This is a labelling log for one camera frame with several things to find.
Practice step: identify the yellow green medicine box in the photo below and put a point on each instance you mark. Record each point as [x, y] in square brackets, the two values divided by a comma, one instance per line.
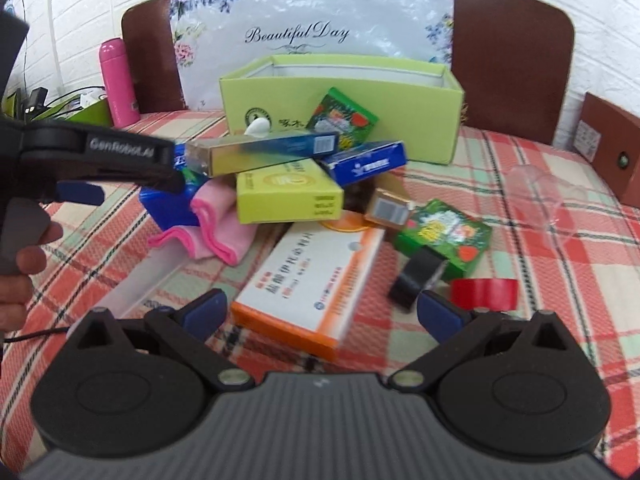
[290, 192]

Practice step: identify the light green cardboard box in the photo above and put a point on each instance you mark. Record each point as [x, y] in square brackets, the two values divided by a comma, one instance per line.
[366, 97]

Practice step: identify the green tray with items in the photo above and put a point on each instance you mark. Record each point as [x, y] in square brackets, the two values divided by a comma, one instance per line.
[87, 105]

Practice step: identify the blue plastic box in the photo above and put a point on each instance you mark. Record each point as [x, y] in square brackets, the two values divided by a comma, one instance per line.
[170, 209]

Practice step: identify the white orange medicine box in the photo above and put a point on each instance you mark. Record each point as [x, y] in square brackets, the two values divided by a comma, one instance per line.
[306, 292]

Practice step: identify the white pink glove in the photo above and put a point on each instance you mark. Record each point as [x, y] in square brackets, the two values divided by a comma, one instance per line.
[219, 232]

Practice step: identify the red tape roll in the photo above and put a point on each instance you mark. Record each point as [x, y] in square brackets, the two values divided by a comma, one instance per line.
[494, 294]

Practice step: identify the blue medicine box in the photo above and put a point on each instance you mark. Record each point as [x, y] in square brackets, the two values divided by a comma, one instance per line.
[364, 162]

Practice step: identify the floral plastic pillow bag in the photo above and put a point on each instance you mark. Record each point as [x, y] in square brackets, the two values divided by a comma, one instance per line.
[212, 38]

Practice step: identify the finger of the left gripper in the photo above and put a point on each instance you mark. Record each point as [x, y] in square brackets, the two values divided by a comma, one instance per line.
[70, 151]
[76, 192]

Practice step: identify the person's left hand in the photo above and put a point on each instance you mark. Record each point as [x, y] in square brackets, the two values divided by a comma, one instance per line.
[17, 290]

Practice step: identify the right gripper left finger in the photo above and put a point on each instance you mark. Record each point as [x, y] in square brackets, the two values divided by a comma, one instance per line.
[181, 335]

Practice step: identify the green floral box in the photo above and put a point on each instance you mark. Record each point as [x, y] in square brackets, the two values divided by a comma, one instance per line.
[453, 234]

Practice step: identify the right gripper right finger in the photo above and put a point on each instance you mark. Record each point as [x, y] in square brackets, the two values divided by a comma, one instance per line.
[459, 334]

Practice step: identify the pink thermos bottle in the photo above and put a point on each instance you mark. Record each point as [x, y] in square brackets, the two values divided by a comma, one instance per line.
[118, 83]

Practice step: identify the gold blue long box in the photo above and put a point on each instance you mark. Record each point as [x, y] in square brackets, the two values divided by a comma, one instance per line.
[240, 152]

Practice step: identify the brown cardboard box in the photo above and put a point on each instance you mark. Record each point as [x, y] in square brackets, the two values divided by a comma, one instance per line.
[609, 138]

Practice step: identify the small brown barcode box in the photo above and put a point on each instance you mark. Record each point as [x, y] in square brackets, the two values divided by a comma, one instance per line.
[389, 209]

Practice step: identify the clear plastic container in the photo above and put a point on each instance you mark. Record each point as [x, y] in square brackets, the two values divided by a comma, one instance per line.
[543, 201]

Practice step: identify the black tape roll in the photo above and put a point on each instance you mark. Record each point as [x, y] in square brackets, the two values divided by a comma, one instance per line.
[422, 271]

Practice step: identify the orange round lid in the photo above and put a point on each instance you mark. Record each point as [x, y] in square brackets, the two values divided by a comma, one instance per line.
[349, 222]

